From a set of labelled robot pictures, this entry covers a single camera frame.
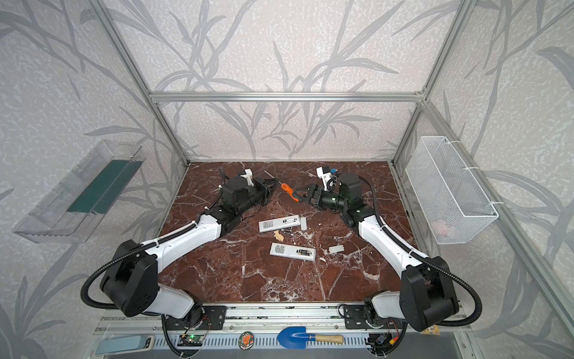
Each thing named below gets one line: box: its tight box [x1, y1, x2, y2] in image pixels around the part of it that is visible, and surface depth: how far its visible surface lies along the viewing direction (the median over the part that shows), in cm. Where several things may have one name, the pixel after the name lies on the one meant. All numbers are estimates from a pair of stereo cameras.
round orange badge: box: [237, 330, 255, 351], surface depth 71 cm
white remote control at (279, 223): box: [258, 213, 302, 233], surface depth 98 cm
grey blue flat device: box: [94, 334, 156, 357], surface depth 67 cm
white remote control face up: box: [269, 242, 317, 262], surface depth 88 cm
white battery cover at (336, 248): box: [328, 244, 345, 254], surface depth 91 cm
